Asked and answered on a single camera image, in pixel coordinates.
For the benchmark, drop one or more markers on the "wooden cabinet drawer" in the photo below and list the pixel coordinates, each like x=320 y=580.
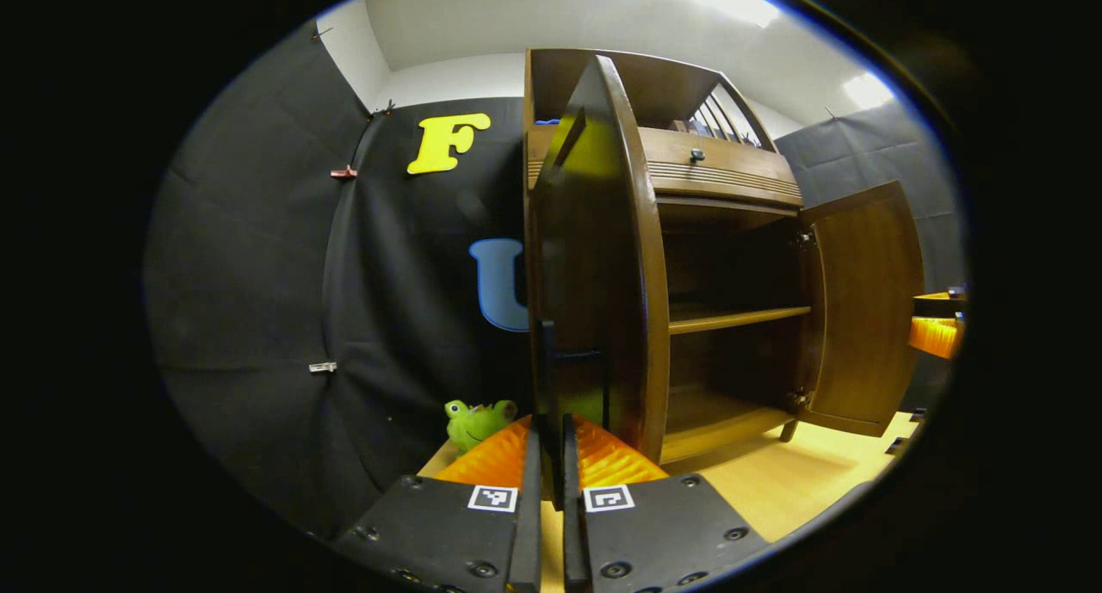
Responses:
x=732 y=176

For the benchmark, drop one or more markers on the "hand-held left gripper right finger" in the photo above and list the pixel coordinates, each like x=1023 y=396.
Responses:
x=575 y=541

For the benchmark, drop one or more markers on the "white clip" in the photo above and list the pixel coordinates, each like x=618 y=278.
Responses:
x=323 y=367

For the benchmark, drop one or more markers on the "red clip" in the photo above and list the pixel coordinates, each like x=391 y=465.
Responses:
x=343 y=173

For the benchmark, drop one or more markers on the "wooden shoe cabinet door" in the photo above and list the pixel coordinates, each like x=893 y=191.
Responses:
x=603 y=257
x=865 y=309

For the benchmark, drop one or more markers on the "wooden double-door shoe cabinet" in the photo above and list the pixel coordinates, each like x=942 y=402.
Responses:
x=732 y=257

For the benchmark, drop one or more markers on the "black backdrop cloth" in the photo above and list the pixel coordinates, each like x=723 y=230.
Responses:
x=258 y=257

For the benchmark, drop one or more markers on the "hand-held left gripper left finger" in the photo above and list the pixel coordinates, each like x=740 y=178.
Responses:
x=527 y=533

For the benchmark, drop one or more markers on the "wooden inner shelf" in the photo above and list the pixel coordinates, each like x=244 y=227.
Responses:
x=732 y=320

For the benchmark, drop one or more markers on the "green frog plush toy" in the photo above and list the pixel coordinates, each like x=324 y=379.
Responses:
x=476 y=423

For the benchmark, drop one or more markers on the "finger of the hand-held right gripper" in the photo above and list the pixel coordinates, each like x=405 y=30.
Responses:
x=938 y=305
x=937 y=336

